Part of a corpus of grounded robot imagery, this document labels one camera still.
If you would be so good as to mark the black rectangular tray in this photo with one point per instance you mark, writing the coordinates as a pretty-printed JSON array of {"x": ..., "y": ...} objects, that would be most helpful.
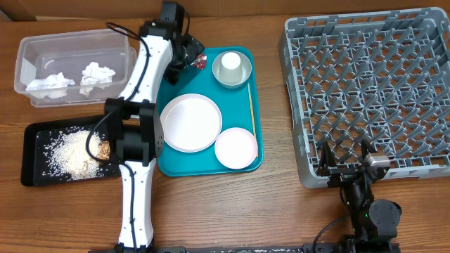
[{"x": 38, "y": 166}]

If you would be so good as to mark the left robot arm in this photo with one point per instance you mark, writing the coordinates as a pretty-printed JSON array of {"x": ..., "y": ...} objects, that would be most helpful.
[{"x": 135, "y": 132}]

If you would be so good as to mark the clear plastic bin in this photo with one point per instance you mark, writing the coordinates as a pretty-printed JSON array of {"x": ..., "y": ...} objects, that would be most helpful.
[{"x": 69, "y": 53}]

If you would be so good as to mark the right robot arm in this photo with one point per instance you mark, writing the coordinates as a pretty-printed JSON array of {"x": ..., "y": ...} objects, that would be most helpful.
[{"x": 374, "y": 222}]

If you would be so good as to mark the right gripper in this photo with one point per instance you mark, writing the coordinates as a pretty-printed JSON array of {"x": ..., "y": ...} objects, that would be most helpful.
[{"x": 327, "y": 162}]

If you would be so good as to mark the brown food scraps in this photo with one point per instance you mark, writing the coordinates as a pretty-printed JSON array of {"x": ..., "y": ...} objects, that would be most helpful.
[{"x": 103, "y": 151}]

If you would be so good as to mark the red snack wrapper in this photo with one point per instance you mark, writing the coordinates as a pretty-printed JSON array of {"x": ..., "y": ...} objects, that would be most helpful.
[{"x": 200, "y": 61}]

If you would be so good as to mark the white paper cup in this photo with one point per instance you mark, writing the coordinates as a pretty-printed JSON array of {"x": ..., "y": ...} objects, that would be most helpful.
[{"x": 230, "y": 69}]

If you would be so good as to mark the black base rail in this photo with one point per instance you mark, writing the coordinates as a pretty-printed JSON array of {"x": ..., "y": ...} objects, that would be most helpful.
[{"x": 306, "y": 248}]

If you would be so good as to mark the grey dishwasher rack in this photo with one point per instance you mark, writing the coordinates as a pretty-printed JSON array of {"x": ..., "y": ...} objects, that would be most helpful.
[{"x": 379, "y": 76}]

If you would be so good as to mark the wooden chopstick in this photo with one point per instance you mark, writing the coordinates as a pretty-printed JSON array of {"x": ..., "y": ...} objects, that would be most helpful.
[{"x": 252, "y": 116}]

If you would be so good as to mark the white rice pile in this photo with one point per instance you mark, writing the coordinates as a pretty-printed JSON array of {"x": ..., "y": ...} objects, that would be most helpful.
[{"x": 66, "y": 155}]

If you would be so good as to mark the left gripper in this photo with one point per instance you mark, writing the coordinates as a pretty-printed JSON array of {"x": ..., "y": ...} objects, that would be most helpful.
[{"x": 194, "y": 46}]

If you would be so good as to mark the large white plate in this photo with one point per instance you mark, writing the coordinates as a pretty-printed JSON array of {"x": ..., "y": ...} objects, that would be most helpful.
[{"x": 191, "y": 122}]

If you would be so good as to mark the grey bowl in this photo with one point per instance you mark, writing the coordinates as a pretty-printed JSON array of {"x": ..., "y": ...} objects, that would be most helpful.
[{"x": 246, "y": 70}]

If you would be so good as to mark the white tissue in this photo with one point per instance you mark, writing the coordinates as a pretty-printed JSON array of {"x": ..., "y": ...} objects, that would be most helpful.
[
  {"x": 54, "y": 86},
  {"x": 94, "y": 74}
]

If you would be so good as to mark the small white plate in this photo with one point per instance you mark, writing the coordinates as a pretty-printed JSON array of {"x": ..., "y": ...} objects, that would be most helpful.
[{"x": 236, "y": 148}]

